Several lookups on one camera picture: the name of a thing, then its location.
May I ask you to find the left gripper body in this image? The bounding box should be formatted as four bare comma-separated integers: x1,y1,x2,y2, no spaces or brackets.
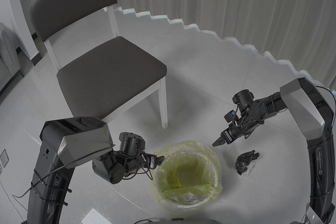
143,154,158,170

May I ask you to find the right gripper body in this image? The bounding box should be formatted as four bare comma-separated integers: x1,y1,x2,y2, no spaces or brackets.
220,126,244,145

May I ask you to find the yellow plastic bag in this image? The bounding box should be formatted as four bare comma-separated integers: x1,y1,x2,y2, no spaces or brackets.
151,140,223,209

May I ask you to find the crumpled black plastic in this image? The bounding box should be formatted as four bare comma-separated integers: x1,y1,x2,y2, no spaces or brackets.
235,149,260,176

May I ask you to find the white trash bin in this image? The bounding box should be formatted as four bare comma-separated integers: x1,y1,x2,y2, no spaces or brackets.
155,149,222,208

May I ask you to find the clear plastic wrapper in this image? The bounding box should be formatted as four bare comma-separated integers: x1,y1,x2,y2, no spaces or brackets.
243,161,257,178

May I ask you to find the dark grey white-legged chair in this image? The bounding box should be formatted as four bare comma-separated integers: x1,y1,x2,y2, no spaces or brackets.
30,0,168,129

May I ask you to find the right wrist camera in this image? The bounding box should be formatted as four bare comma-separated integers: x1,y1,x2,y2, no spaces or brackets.
224,110,237,124

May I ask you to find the black cable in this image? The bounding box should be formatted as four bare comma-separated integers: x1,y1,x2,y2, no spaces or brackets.
315,85,336,116
20,144,116,198

